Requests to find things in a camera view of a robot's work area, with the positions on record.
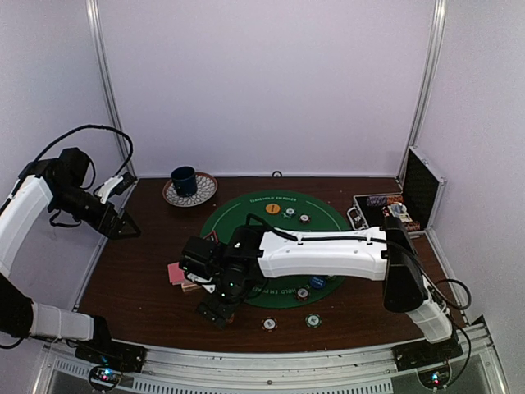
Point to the red-backed playing card deck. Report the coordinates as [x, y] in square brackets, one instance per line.
[177, 278]

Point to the green 20 chip stack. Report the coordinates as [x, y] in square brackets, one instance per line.
[313, 320]

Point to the blue small blind button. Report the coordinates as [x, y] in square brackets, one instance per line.
[317, 283]

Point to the dark blue mug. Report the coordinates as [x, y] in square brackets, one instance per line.
[184, 181]

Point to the orange big blind button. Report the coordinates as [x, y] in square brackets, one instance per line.
[273, 208]

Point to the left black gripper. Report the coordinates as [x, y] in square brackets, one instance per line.
[110, 228]

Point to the red triangular dealer button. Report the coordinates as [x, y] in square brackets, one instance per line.
[212, 236]

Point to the aluminium front rail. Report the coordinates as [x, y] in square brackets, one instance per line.
[370, 369]

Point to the round green poker mat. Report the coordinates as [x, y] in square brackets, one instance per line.
[279, 293]

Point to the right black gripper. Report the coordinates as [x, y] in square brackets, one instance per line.
[219, 311]

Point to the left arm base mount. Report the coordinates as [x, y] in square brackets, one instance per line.
[110, 365]

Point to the floral patterned saucer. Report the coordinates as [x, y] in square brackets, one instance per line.
[206, 188]

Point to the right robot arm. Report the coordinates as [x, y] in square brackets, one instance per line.
[258, 252]

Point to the left aluminium frame post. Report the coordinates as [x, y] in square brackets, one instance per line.
[95, 26]

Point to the right aluminium frame post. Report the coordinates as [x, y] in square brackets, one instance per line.
[434, 46]

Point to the aluminium poker chip case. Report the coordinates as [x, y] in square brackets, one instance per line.
[415, 203]

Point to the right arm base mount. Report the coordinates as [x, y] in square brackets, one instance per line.
[430, 361]

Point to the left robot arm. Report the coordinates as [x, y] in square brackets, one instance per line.
[55, 185]

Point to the aluminium frame post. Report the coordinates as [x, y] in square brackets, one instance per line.
[95, 26]
[434, 46]

